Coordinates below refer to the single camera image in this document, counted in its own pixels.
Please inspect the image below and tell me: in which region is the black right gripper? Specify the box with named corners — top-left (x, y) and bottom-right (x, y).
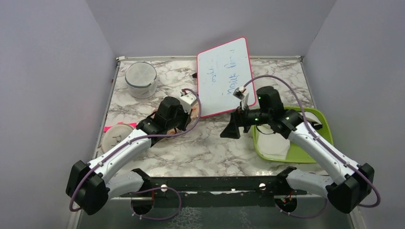
top-left (221, 101), bottom-right (272, 138)

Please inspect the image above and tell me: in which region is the floral mesh laundry bag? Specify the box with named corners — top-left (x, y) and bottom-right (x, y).
top-left (151, 98), bottom-right (200, 135)

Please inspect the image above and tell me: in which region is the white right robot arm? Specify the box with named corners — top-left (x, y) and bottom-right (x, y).
top-left (220, 86), bottom-right (374, 214)

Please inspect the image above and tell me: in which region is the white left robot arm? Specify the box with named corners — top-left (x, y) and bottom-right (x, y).
top-left (65, 93), bottom-right (200, 215)

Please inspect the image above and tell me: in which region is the white cylindrical mesh bag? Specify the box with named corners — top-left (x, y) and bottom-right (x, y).
top-left (125, 62), bottom-right (158, 99)

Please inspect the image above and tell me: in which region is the beige cylindrical mesh laundry bag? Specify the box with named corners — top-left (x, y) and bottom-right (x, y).
top-left (100, 129), bottom-right (133, 153)

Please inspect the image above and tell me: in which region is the pink framed whiteboard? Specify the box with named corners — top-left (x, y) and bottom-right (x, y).
top-left (196, 37), bottom-right (253, 118)

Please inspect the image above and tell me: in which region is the pink sticky note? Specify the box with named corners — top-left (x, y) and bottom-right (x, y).
top-left (103, 122), bottom-right (137, 133)

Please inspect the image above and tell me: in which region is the green plastic tray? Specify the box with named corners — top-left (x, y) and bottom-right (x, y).
top-left (252, 107), bottom-right (333, 164)

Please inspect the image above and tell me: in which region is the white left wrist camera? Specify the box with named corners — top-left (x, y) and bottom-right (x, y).
top-left (179, 90), bottom-right (197, 114)

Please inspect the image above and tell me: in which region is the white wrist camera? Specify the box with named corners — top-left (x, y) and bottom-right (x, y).
top-left (233, 86), bottom-right (249, 110)
top-left (179, 90), bottom-right (197, 114)

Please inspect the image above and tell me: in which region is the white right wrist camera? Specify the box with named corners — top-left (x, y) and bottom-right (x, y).
top-left (233, 86), bottom-right (249, 110)

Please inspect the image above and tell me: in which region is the black mounting rail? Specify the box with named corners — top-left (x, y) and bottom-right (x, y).
top-left (121, 169), bottom-right (307, 208)

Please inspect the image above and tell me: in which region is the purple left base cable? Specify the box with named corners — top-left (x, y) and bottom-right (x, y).
top-left (131, 187), bottom-right (182, 221)

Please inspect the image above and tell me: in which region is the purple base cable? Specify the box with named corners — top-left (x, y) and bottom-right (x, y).
top-left (131, 187), bottom-right (182, 221)
top-left (274, 197), bottom-right (329, 219)

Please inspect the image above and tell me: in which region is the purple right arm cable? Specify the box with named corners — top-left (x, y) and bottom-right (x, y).
top-left (240, 74), bottom-right (381, 208)

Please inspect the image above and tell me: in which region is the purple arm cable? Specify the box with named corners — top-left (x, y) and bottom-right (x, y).
top-left (69, 88), bottom-right (202, 213)
top-left (240, 74), bottom-right (381, 208)

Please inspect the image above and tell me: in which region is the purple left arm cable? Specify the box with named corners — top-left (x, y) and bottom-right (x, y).
top-left (69, 88), bottom-right (202, 213)

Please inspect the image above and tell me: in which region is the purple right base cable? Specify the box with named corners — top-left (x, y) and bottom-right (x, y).
top-left (274, 197), bottom-right (329, 219)

